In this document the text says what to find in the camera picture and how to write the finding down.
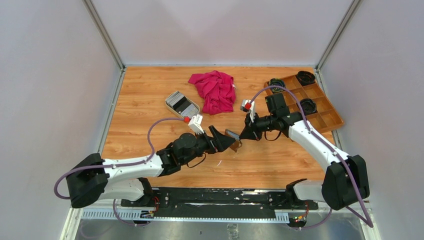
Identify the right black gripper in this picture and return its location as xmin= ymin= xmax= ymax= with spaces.
xmin=239 ymin=111 xmax=277 ymax=142

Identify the beige card tray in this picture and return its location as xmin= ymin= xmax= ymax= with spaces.
xmin=164 ymin=90 xmax=201 ymax=124

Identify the black coiled cable front-left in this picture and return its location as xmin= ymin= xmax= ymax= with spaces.
xmin=268 ymin=78 xmax=286 ymax=94

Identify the crumpled pink cloth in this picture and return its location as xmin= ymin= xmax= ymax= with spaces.
xmin=188 ymin=70 xmax=236 ymax=115

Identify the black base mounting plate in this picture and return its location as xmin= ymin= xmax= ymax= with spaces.
xmin=118 ymin=187 xmax=318 ymax=219

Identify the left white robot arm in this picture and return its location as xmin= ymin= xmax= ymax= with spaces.
xmin=66 ymin=125 xmax=236 ymax=209

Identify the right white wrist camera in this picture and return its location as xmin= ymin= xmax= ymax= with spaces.
xmin=240 ymin=99 xmax=256 ymax=123

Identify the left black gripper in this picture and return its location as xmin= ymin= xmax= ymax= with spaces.
xmin=181 ymin=125 xmax=235 ymax=165

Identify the stack of credit cards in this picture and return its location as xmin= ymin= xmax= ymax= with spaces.
xmin=166 ymin=91 xmax=199 ymax=120

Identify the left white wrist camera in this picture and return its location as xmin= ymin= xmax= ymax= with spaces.
xmin=183 ymin=114 xmax=204 ymax=135

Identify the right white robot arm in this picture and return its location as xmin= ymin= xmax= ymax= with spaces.
xmin=239 ymin=94 xmax=370 ymax=210

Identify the brown leather card holder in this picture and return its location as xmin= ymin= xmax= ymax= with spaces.
xmin=224 ymin=129 xmax=243 ymax=153

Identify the black coiled cable back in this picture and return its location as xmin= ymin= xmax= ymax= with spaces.
xmin=295 ymin=70 xmax=317 ymax=87

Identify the aluminium frame rail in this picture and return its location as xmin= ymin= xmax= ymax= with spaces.
xmin=69 ymin=190 xmax=374 ymax=223

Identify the brown wooden compartment tray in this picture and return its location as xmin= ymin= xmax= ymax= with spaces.
xmin=264 ymin=70 xmax=344 ymax=134

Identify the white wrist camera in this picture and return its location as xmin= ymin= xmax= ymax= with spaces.
xmin=183 ymin=114 xmax=204 ymax=135
xmin=240 ymin=99 xmax=256 ymax=123

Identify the black coiled cable middle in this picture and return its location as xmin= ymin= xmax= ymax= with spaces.
xmin=297 ymin=97 xmax=318 ymax=116

